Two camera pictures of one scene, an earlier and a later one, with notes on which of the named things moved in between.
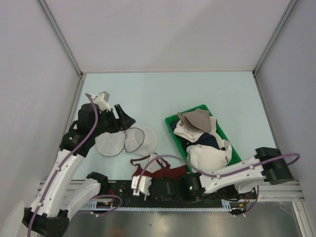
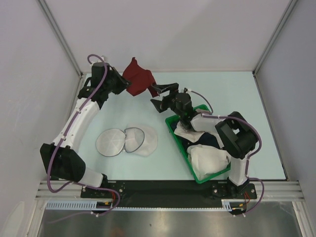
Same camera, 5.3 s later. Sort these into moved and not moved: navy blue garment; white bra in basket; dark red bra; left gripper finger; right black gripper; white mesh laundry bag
Moved: dark red bra; left gripper finger; right black gripper
Not moved: white bra in basket; white mesh laundry bag; navy blue garment
